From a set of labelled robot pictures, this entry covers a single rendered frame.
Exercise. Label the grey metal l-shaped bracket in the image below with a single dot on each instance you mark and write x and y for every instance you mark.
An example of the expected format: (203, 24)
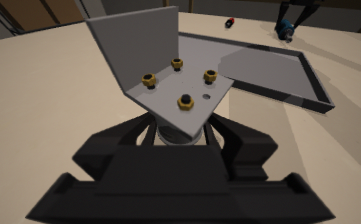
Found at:
(138, 43)

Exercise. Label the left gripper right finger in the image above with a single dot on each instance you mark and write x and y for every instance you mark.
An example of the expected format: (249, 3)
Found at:
(243, 146)

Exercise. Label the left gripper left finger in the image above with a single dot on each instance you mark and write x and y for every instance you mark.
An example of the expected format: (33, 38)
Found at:
(126, 133)

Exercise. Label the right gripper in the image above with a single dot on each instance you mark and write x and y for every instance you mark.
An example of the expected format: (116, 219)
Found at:
(310, 8)

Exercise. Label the dark grey cylinder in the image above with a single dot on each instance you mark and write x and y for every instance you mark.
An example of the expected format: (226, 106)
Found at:
(171, 137)

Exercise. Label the dark blue nut driver barrel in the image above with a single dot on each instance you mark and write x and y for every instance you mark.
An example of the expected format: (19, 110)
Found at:
(285, 29)

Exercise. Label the brass hex nut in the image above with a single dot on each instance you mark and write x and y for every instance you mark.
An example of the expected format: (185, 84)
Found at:
(148, 79)
(185, 107)
(177, 63)
(210, 75)

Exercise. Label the red hand nut driver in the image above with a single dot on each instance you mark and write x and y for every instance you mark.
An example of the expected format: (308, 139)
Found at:
(230, 22)

